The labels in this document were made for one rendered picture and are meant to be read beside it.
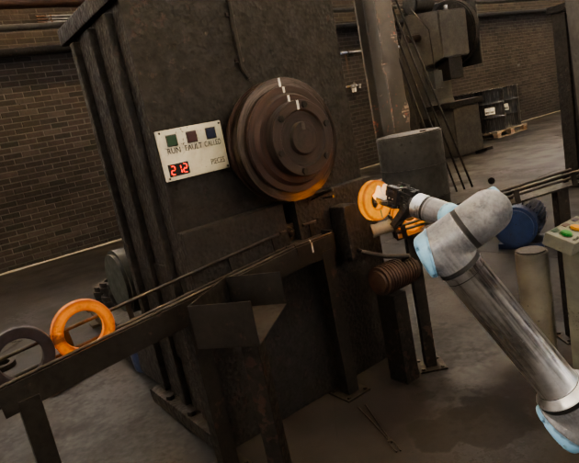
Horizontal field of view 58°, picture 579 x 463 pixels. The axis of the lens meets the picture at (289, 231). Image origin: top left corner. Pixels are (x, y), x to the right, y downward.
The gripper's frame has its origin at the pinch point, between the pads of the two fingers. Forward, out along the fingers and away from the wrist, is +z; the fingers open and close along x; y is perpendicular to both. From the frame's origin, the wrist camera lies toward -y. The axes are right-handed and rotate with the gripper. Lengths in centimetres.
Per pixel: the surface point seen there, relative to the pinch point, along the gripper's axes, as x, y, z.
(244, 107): 39, 35, 29
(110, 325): 103, -23, 15
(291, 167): 29.4, 13.8, 14.5
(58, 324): 117, -18, 17
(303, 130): 21.5, 25.6, 17.1
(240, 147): 44, 22, 26
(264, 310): 61, -23, -10
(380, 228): -10.8, -18.9, 5.6
